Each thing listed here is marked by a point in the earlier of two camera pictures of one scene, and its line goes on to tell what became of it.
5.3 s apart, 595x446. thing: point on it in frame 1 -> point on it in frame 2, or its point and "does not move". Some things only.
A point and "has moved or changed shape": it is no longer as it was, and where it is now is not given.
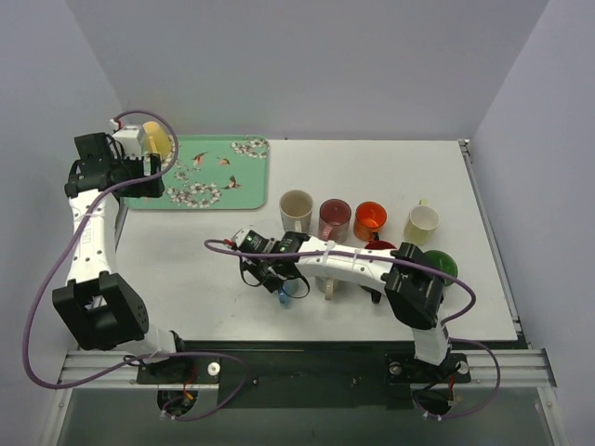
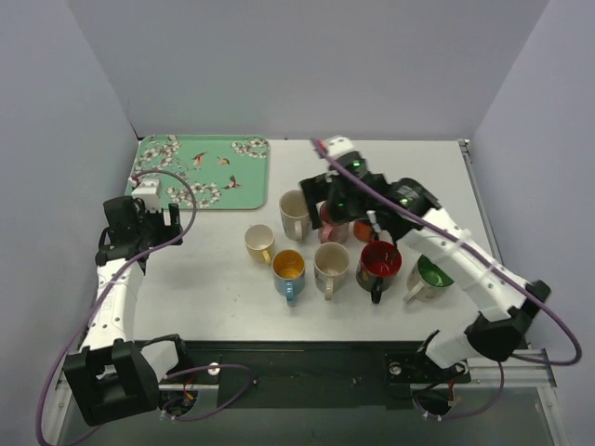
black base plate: x=303 y=374 does not move
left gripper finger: x=131 y=147 -> x=154 y=221
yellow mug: x=157 y=138 has moved or changed shape
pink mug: x=334 y=218 does not move
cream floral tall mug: x=296 y=207 does not move
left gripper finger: x=153 y=188 -> x=175 y=229
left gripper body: x=154 y=164 -> x=155 y=223
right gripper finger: x=263 y=272 -> x=315 y=190
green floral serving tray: x=214 y=172 does not move
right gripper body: x=266 y=272 -> x=314 y=198
